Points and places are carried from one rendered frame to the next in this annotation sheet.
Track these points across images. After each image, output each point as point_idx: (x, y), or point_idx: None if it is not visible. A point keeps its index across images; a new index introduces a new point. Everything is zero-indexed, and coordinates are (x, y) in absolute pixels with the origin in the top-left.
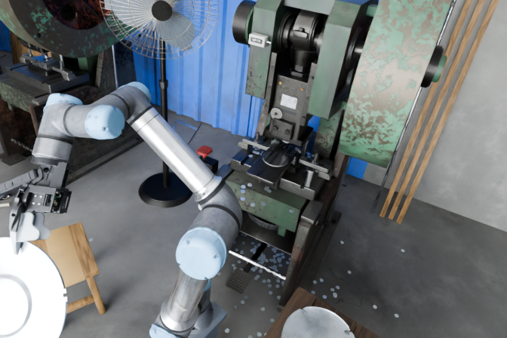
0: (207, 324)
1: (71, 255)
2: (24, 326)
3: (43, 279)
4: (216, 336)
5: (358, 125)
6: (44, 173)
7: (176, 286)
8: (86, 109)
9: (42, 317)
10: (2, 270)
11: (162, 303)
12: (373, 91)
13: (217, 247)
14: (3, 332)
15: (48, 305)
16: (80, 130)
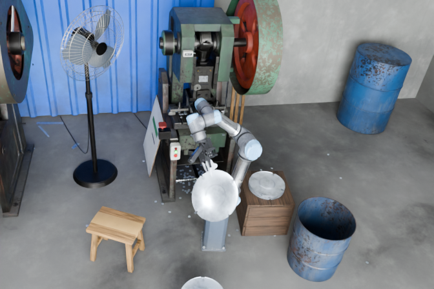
0: None
1: (123, 220)
2: (225, 197)
3: (223, 179)
4: None
5: (259, 80)
6: (204, 144)
7: (237, 173)
8: (210, 114)
9: (229, 191)
10: (208, 184)
11: None
12: (265, 66)
13: (259, 144)
14: (220, 203)
15: (229, 186)
16: (211, 123)
